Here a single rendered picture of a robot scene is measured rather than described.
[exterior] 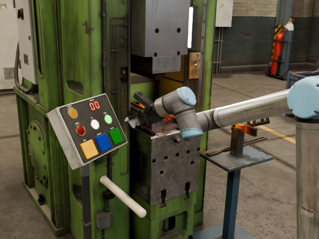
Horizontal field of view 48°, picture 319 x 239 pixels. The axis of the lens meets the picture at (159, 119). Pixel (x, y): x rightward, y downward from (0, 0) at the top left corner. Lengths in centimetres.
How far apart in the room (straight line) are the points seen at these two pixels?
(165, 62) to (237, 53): 779
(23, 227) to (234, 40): 774
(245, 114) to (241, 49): 843
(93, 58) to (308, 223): 132
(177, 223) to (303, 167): 149
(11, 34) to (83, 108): 548
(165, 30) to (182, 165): 83
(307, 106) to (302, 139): 11
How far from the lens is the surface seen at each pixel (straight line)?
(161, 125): 212
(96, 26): 197
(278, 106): 135
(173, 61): 208
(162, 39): 202
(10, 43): 712
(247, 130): 214
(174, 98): 150
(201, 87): 245
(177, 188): 230
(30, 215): 315
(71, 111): 165
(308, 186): 119
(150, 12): 196
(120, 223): 244
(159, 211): 230
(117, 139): 178
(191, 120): 149
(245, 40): 988
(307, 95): 111
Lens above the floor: 163
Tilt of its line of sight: 18 degrees down
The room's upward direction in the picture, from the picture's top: 1 degrees clockwise
